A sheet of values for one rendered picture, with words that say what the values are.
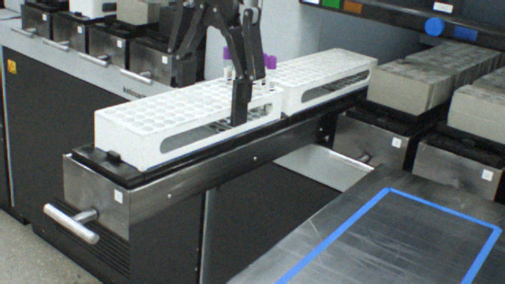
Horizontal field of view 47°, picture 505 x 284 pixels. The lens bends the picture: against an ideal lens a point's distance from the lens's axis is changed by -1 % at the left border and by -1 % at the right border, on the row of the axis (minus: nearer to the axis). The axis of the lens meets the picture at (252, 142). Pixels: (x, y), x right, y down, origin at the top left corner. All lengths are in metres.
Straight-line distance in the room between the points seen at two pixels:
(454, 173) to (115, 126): 0.52
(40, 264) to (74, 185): 1.20
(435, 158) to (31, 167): 1.28
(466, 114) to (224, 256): 0.62
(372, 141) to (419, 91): 0.12
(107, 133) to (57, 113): 0.91
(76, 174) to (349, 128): 0.48
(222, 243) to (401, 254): 0.74
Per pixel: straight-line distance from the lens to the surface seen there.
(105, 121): 0.78
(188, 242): 1.41
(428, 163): 0.98
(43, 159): 1.83
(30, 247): 2.09
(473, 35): 0.98
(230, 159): 0.85
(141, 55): 1.35
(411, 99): 1.05
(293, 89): 0.96
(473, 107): 1.01
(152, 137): 0.74
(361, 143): 1.03
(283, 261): 0.59
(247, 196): 1.23
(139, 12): 1.46
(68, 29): 1.57
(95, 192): 0.78
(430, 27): 0.99
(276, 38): 1.20
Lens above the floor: 1.16
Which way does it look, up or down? 24 degrees down
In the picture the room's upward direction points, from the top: 6 degrees clockwise
